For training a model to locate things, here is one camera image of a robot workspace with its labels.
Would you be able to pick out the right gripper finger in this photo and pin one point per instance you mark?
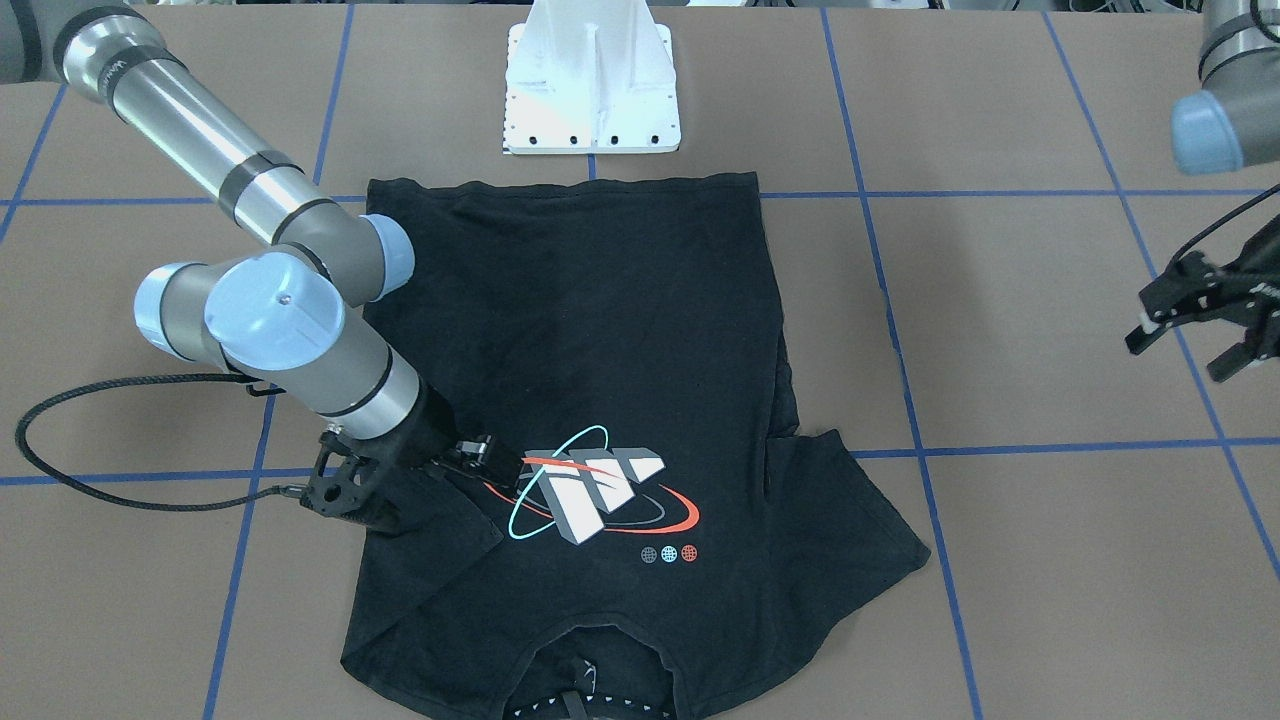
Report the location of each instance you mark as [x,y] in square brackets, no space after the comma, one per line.
[507,474]
[478,453]

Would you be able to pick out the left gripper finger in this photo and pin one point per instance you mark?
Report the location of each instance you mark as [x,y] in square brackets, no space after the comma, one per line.
[1155,321]
[1235,359]

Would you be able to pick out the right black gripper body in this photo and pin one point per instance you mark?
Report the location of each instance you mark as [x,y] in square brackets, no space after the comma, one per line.
[430,436]

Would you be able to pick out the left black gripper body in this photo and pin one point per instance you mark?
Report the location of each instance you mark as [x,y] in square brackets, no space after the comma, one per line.
[1262,290]

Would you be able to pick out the black printed t-shirt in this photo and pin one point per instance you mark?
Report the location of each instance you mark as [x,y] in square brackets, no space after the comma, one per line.
[674,547]

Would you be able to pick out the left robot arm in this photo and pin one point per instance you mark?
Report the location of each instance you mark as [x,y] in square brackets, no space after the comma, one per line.
[1229,124]

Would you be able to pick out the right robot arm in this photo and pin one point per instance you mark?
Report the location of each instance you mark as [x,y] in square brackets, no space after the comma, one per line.
[351,92]

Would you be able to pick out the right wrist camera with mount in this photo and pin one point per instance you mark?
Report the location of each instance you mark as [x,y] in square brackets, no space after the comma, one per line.
[347,482]

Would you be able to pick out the white camera mast with base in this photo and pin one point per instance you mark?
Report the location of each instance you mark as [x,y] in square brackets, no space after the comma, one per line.
[590,77]

